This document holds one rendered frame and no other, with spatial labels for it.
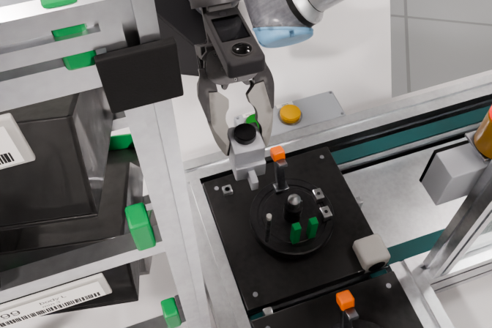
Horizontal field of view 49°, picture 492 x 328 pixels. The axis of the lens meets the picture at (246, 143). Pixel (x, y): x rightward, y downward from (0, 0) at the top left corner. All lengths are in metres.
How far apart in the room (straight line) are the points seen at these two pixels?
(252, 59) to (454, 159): 0.27
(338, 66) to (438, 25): 1.56
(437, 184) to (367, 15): 0.79
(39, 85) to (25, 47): 0.02
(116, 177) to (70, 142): 0.34
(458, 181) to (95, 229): 0.42
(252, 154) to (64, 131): 0.42
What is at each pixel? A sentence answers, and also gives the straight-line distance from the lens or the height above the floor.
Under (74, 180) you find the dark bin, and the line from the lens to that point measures 0.35.
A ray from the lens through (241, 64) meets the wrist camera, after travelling 0.62.
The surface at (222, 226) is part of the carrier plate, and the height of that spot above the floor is 0.97.
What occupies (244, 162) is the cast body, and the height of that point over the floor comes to 1.17.
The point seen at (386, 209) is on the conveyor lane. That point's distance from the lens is 1.01.
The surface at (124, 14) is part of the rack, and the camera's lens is 0.20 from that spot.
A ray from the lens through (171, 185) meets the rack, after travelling 0.28.
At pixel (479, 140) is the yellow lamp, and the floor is 1.27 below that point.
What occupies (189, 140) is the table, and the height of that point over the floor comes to 0.86.
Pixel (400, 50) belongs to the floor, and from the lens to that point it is 2.62.
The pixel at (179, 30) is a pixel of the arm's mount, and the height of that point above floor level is 1.00.
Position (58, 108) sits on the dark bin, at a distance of 0.52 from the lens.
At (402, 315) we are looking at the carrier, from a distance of 0.88.
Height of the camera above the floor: 1.78
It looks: 55 degrees down
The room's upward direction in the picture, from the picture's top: straight up
